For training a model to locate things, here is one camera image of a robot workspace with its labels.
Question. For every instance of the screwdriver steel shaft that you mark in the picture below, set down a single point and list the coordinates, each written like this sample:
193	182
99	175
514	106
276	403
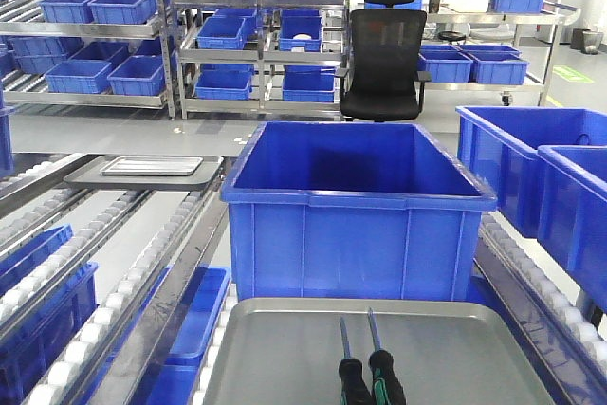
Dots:
353	388

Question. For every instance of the screwdriver blue-tipped shaft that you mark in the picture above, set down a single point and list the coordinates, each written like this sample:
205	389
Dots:
386	388

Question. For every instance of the large silver metal tray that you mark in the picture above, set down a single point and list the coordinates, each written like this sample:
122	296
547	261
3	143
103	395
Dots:
287	351

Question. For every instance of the silver tray on dark tray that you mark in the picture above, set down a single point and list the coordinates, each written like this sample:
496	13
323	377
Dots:
152	165

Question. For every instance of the dark grey tray on rollers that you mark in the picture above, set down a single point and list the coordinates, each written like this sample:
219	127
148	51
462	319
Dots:
89	177

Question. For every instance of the central blue plastic bin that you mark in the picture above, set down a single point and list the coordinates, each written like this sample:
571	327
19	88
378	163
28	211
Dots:
352	210

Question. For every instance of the black mesh office chair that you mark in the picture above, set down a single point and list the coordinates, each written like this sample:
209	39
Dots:
385	81

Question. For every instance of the blue bin right rear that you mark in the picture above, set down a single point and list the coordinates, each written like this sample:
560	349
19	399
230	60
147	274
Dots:
500	145

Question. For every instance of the blue bin right front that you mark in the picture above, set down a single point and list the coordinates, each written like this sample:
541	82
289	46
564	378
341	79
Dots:
572	227

